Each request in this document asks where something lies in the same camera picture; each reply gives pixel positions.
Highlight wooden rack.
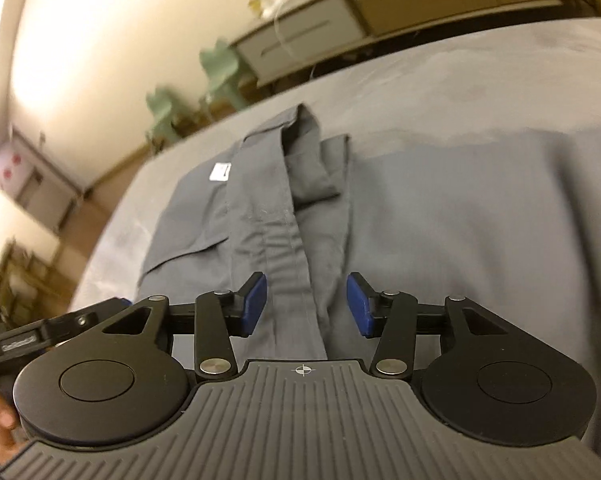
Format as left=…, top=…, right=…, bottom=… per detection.
left=0, top=239, right=77, bottom=320

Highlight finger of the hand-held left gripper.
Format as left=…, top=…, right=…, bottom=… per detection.
left=94, top=297, right=132, bottom=325

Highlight mint green chair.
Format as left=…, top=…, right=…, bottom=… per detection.
left=198, top=37, right=254, bottom=111
left=144, top=86, right=192, bottom=155

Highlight grey garment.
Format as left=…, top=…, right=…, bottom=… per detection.
left=135, top=102, right=601, bottom=361

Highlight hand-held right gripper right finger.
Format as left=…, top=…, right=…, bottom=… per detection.
left=347, top=272, right=509, bottom=380

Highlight grey door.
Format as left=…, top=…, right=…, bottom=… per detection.
left=14, top=159, right=84, bottom=232

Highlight brown sideboard cabinet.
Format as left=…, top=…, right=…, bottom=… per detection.
left=229, top=0, right=601, bottom=87

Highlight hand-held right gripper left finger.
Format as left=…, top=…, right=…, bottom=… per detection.
left=103, top=271, right=268, bottom=380

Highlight white board with red dots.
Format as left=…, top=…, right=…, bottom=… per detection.
left=0, top=139, right=35, bottom=187

